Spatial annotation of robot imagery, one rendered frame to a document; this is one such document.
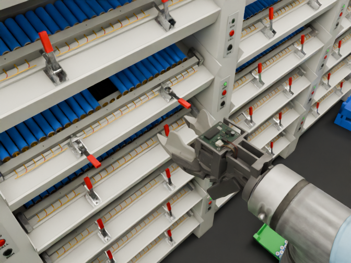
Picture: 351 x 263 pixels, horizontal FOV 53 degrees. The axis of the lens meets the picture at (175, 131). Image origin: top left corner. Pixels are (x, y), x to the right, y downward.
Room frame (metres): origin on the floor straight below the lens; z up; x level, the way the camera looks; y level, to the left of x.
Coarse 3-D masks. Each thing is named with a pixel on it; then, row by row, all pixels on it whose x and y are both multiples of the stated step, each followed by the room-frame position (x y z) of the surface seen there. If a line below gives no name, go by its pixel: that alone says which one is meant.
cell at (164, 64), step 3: (153, 54) 0.80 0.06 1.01; (156, 54) 0.80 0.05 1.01; (159, 54) 0.80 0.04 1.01; (156, 57) 0.80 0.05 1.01; (159, 57) 0.79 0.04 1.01; (162, 57) 0.80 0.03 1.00; (159, 60) 0.79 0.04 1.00; (162, 60) 0.79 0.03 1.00; (159, 63) 0.79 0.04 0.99; (162, 63) 0.78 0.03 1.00; (165, 63) 0.78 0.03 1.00; (162, 66) 0.78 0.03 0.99; (165, 66) 0.77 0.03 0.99; (168, 66) 0.77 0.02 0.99; (165, 69) 0.77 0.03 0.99
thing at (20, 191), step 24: (192, 48) 0.84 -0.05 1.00; (192, 72) 0.79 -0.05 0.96; (216, 72) 0.79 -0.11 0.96; (192, 96) 0.76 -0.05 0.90; (120, 120) 0.61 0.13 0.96; (144, 120) 0.62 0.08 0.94; (96, 144) 0.54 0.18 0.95; (48, 168) 0.47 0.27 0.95; (72, 168) 0.48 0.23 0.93; (0, 192) 0.38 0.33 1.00; (24, 192) 0.41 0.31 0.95
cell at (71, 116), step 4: (60, 104) 0.60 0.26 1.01; (64, 104) 0.60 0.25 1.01; (60, 108) 0.60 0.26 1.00; (64, 108) 0.60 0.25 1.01; (68, 108) 0.60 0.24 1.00; (64, 112) 0.59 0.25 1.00; (68, 112) 0.59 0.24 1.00; (72, 112) 0.59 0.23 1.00; (68, 116) 0.58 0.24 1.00; (72, 116) 0.58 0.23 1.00; (76, 116) 0.58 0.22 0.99; (72, 120) 0.57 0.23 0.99
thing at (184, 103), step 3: (171, 90) 0.69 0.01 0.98; (171, 93) 0.69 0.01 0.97; (171, 96) 0.68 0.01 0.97; (174, 96) 0.68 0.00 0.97; (177, 96) 0.68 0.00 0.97; (177, 99) 0.67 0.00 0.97; (180, 99) 0.67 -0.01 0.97; (180, 102) 0.66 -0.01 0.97; (183, 102) 0.66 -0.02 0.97; (186, 102) 0.66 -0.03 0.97; (183, 105) 0.65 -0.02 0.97; (186, 105) 0.64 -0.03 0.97; (189, 105) 0.64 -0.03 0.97; (186, 108) 0.64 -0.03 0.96
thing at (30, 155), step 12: (192, 60) 0.81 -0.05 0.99; (168, 72) 0.75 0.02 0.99; (180, 72) 0.77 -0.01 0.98; (156, 84) 0.71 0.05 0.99; (132, 96) 0.66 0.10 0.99; (108, 108) 0.61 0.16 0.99; (120, 108) 0.63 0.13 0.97; (84, 120) 0.57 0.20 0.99; (96, 120) 0.58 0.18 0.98; (60, 132) 0.53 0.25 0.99; (72, 132) 0.54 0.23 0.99; (84, 132) 0.55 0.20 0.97; (48, 144) 0.50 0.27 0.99; (24, 156) 0.47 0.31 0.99; (36, 156) 0.48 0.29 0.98; (0, 168) 0.44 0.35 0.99; (12, 168) 0.44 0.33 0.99
